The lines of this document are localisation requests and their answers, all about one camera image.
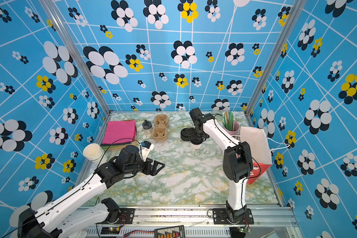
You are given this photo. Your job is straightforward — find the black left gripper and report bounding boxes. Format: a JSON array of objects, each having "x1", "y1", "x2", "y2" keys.
[{"x1": 125, "y1": 156, "x2": 166, "y2": 176}]

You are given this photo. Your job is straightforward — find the black cup lid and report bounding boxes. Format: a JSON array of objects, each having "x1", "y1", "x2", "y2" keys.
[{"x1": 189, "y1": 131, "x2": 203, "y2": 145}]

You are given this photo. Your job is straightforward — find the white paper coffee cup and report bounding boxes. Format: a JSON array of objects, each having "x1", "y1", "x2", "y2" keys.
[{"x1": 191, "y1": 142, "x2": 201, "y2": 151}]

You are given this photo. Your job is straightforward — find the white red paper gift bag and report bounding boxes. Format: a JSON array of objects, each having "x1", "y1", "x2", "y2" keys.
[{"x1": 239, "y1": 127, "x2": 289, "y2": 184}]

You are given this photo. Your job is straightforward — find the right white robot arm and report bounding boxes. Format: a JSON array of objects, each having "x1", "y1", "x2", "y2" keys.
[{"x1": 188, "y1": 108, "x2": 254, "y2": 223}]

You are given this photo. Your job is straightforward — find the green and white straws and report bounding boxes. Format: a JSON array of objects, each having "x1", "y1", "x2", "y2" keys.
[{"x1": 223, "y1": 111, "x2": 234, "y2": 126}]

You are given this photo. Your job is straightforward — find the pink straw holder cup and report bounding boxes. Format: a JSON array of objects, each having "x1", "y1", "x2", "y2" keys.
[{"x1": 224, "y1": 121, "x2": 240, "y2": 136}]

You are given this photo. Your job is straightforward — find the glass sugar jar black lid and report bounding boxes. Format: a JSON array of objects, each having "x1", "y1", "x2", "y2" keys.
[{"x1": 142, "y1": 120, "x2": 153, "y2": 137}]

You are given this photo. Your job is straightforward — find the pink paper napkin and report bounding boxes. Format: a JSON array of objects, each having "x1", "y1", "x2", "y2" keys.
[{"x1": 101, "y1": 120, "x2": 136, "y2": 146}]

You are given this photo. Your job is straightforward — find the stack of white paper cups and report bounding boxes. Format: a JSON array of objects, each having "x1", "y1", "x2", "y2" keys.
[{"x1": 83, "y1": 143, "x2": 108, "y2": 166}]

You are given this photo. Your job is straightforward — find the black battery charger device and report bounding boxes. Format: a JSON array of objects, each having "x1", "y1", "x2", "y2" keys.
[{"x1": 154, "y1": 225, "x2": 185, "y2": 238}]

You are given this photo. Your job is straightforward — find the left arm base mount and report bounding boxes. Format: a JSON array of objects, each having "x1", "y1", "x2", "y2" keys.
[{"x1": 98, "y1": 208, "x2": 135, "y2": 225}]

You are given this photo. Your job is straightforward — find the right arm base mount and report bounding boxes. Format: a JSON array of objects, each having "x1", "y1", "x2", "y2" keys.
[{"x1": 207, "y1": 208, "x2": 255, "y2": 226}]

